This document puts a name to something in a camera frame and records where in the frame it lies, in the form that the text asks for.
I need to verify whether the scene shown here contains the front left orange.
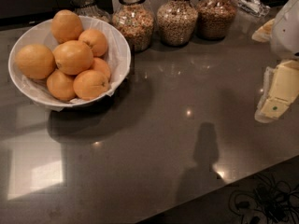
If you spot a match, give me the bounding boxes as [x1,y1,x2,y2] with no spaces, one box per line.
[47,69,76,102]

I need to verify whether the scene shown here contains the clear plastic bag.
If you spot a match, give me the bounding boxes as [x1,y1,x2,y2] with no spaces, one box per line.
[234,0,270,17]

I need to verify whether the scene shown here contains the top back orange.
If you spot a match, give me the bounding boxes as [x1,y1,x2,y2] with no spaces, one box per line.
[50,9,83,43]

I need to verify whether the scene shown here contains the glass jar brown grains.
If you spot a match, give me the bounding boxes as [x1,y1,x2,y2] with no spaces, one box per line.
[196,0,237,40]

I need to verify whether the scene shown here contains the centre top orange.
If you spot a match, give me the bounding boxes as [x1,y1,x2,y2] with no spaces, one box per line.
[53,40,93,75]

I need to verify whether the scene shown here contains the white bowl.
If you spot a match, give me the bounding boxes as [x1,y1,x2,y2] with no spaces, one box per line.
[7,15,132,108]

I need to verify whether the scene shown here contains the right middle orange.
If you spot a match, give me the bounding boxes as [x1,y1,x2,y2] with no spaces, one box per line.
[91,57,111,79]

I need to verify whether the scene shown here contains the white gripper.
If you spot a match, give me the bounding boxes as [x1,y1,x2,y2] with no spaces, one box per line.
[251,0,299,123]

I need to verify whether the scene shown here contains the black cables on floor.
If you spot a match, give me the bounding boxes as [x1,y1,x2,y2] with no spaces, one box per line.
[228,172,299,224]

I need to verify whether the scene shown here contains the glass jar behind bowl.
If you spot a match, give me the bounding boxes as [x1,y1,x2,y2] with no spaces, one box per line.
[71,0,110,23]

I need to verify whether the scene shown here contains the orange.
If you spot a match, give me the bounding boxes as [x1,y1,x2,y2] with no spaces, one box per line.
[15,44,56,79]
[50,9,83,43]
[53,40,93,75]
[91,57,111,79]
[47,69,76,102]
[73,70,109,100]
[78,29,108,57]

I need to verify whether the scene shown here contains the glass jar mixed cereal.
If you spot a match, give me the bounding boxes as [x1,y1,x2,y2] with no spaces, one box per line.
[112,0,154,52]

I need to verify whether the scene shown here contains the right back orange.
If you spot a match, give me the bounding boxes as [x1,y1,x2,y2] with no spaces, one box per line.
[78,29,108,57]

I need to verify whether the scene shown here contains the glass jar pale grains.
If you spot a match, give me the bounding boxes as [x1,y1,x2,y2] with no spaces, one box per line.
[156,0,198,47]

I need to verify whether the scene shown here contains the front right orange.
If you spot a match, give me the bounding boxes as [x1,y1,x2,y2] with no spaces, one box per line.
[73,70,109,100]

